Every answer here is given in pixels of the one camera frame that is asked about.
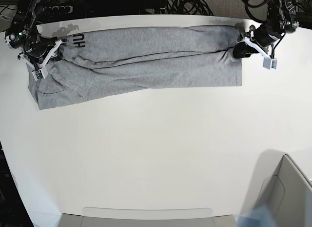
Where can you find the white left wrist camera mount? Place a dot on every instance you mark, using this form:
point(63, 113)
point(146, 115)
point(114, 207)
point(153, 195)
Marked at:
point(268, 61)

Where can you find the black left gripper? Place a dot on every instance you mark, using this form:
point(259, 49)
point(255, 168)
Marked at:
point(264, 36)

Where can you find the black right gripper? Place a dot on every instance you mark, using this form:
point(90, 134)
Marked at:
point(36, 49)

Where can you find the grey T-shirt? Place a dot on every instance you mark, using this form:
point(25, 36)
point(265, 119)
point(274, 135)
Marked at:
point(103, 63)

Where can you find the grey chair front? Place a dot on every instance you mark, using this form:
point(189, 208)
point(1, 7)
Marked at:
point(107, 217)

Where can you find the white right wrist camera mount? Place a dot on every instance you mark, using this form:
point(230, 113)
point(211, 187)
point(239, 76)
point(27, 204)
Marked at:
point(39, 70)

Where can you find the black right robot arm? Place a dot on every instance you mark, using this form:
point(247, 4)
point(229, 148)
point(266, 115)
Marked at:
point(23, 33)

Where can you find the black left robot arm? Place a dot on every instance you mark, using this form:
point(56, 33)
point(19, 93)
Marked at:
point(281, 20)

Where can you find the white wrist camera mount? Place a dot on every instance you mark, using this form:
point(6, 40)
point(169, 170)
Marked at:
point(39, 70)
point(268, 61)

